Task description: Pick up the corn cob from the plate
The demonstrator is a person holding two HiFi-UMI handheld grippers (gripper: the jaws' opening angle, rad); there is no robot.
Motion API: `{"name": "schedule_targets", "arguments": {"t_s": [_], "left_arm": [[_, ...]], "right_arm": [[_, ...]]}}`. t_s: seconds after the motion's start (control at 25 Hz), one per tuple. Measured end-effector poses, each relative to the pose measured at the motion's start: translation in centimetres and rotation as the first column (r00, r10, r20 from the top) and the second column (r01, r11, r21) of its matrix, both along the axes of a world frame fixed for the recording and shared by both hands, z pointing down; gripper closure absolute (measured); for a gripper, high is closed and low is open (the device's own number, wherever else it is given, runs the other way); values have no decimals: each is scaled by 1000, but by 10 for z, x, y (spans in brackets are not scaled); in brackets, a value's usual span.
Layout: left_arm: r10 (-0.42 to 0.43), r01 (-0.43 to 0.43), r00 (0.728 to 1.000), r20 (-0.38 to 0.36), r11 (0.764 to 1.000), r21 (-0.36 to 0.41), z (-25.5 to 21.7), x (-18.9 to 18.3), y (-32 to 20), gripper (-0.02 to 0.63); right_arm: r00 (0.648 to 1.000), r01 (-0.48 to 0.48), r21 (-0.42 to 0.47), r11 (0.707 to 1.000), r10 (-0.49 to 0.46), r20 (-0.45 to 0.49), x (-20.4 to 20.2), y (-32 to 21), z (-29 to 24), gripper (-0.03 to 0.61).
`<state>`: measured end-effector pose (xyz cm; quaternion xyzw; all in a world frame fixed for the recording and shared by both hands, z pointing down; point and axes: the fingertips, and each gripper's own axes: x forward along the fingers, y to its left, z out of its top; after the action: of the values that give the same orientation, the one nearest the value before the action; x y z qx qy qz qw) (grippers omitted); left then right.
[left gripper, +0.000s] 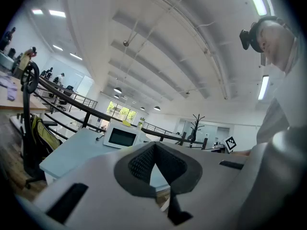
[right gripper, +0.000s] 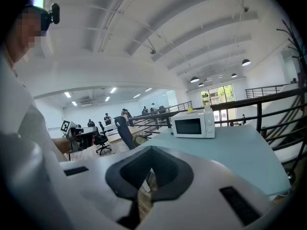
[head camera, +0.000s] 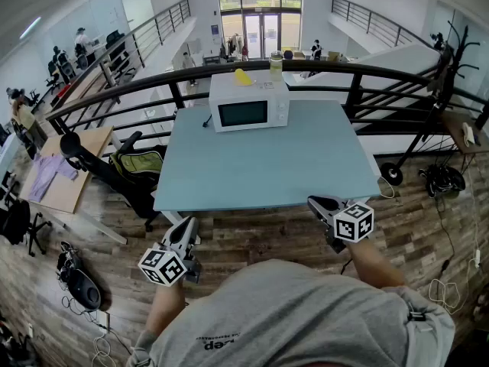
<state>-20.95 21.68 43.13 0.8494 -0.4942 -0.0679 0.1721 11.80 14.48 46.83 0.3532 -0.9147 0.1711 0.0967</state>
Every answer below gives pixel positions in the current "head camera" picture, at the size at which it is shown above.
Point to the black round floor device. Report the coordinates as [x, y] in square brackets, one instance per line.
[86, 289]

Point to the person's right forearm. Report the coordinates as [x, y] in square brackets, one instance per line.
[372, 262]

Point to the black mezzanine railing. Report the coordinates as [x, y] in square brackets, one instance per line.
[368, 13]
[168, 17]

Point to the small brown table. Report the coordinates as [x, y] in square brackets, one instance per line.
[454, 128]

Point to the small white card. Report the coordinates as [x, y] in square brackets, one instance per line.
[267, 85]

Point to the clothes rack with garments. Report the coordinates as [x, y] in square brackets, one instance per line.
[234, 46]

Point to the yellow corn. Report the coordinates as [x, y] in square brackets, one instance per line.
[241, 76]

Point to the black mesh office chair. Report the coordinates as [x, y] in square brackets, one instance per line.
[114, 40]

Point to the black coat rack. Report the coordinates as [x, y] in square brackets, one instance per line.
[455, 52]

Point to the black swivel chair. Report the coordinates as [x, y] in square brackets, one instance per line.
[17, 220]

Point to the glass entrance door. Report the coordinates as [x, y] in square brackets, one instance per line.
[252, 36]

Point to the clear bottle with green cap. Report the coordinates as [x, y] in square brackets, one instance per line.
[276, 69]

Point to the purple garment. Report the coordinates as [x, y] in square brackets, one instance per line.
[49, 170]

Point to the black office chair with headrest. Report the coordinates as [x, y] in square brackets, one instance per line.
[70, 143]

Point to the black helmet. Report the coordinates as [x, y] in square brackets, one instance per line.
[443, 180]

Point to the white power strip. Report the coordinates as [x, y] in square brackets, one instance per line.
[104, 321]

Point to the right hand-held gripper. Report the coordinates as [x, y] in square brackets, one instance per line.
[353, 222]

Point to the green backpack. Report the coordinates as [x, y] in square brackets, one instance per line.
[139, 164]

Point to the white microwave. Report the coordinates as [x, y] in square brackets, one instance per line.
[277, 113]

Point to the person's left forearm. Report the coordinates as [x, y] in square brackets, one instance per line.
[164, 308]

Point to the light wooden desk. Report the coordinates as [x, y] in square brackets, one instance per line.
[84, 143]

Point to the person in grey shirt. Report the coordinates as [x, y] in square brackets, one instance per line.
[286, 312]

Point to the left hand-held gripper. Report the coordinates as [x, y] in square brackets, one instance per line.
[162, 268]

